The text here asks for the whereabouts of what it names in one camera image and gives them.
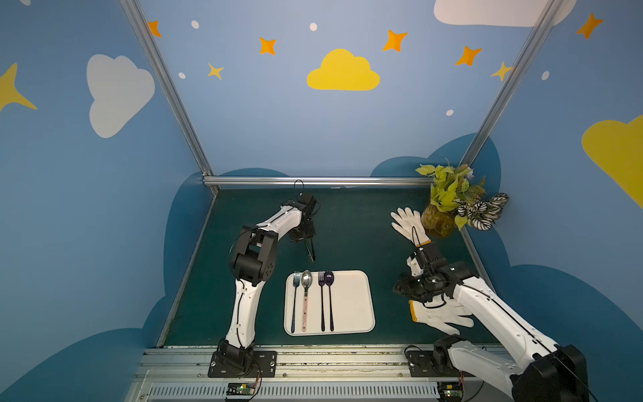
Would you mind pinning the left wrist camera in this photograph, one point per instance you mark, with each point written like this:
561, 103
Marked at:
305, 202

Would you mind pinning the purple spoon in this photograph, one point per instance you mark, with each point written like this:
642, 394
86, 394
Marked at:
329, 280

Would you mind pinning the left aluminium frame post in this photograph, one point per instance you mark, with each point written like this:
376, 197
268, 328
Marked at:
137, 20

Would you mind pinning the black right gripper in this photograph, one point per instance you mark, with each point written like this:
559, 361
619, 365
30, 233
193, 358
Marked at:
409, 287

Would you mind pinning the white glove far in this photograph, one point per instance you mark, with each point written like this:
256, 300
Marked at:
407, 222

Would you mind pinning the silver spoon pink handle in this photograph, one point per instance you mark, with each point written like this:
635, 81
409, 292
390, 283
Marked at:
306, 280

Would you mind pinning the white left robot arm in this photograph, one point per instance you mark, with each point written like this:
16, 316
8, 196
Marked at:
252, 263

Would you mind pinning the white tray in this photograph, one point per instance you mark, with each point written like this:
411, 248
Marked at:
352, 305

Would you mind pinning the green potted plant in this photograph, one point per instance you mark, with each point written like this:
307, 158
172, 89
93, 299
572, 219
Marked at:
452, 191

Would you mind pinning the front aluminium rail base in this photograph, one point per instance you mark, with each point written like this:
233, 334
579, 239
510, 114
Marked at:
303, 373

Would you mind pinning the white glove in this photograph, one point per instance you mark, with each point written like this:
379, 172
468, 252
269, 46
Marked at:
407, 222
442, 313

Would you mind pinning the horizontal aluminium frame rail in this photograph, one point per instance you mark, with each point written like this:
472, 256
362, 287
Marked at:
326, 182

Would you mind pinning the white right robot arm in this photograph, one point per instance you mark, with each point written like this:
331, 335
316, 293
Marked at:
538, 369

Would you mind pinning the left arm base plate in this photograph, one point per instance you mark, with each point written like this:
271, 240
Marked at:
263, 362

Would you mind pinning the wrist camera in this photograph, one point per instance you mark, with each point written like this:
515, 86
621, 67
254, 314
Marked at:
305, 202
426, 260

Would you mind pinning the white glove near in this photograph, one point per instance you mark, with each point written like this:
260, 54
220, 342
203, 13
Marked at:
442, 313

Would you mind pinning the blue fork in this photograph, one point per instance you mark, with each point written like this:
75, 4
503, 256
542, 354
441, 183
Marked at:
296, 283

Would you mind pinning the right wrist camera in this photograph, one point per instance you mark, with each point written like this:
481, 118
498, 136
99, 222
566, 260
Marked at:
426, 260

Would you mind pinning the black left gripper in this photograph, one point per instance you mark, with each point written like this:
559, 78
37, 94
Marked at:
305, 234

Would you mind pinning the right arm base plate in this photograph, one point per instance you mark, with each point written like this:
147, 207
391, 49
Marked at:
421, 364

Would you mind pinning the right aluminium frame post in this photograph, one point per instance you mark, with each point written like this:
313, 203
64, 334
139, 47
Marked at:
527, 54

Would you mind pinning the zebra striped cloth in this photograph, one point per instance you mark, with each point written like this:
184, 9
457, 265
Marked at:
481, 215

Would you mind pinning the aluminium frame post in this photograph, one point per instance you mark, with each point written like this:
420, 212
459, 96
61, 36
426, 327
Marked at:
527, 54
137, 20

